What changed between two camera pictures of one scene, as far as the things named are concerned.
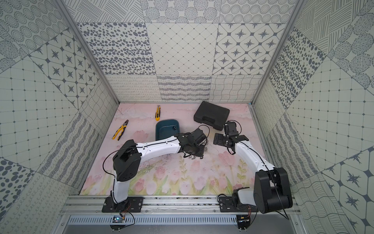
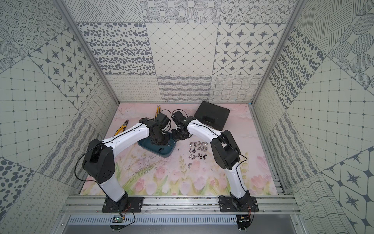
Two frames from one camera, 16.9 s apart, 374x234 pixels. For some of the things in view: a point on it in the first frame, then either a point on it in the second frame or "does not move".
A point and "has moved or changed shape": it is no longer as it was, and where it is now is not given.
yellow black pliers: x=121 y=130 does not move
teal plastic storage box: x=166 y=128 has moved or changed shape
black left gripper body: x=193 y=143 -> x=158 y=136
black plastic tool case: x=212 y=115 does not move
